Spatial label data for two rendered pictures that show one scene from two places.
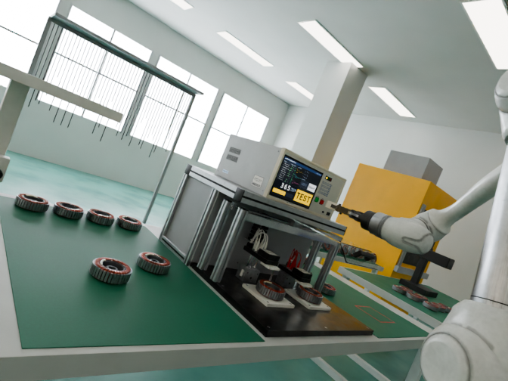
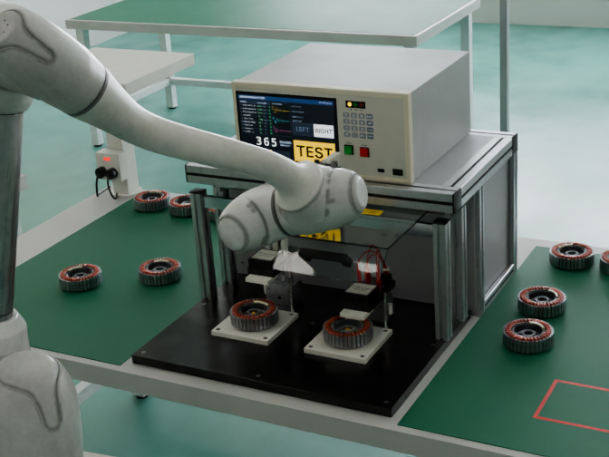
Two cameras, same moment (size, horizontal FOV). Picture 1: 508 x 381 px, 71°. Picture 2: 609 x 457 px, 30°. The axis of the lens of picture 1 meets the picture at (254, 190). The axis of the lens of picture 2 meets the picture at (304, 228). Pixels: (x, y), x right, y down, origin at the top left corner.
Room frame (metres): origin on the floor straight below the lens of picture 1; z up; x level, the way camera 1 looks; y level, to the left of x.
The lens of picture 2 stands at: (0.63, -2.48, 1.98)
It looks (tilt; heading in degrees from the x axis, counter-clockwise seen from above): 22 degrees down; 70
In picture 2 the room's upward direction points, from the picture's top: 4 degrees counter-clockwise
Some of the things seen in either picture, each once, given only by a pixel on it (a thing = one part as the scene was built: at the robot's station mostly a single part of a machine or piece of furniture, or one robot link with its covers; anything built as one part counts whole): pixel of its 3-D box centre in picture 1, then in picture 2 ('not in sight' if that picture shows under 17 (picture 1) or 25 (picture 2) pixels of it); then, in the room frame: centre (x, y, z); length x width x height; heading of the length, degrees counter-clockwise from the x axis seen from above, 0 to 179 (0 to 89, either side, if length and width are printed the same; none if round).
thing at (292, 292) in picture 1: (307, 299); (348, 340); (1.48, -0.38, 0.78); 0.15 x 0.15 x 0.01; 41
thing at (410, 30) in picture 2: not in sight; (274, 75); (2.65, 3.38, 0.38); 2.10 x 0.90 x 0.75; 131
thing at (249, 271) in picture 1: (248, 273); (284, 290); (1.43, -0.10, 0.80); 0.08 x 0.05 x 0.06; 131
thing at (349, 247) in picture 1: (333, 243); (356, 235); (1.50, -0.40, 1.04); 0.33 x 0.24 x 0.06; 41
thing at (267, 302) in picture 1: (267, 295); (255, 324); (1.32, -0.20, 0.78); 0.15 x 0.15 x 0.01; 41
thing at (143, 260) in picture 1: (153, 262); (159, 271); (1.20, 0.23, 0.77); 0.11 x 0.11 x 0.04
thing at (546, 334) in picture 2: (325, 288); (527, 335); (1.84, -0.54, 0.77); 0.11 x 0.11 x 0.04
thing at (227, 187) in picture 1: (268, 200); (352, 157); (1.64, -0.08, 1.09); 0.68 x 0.44 x 0.05; 131
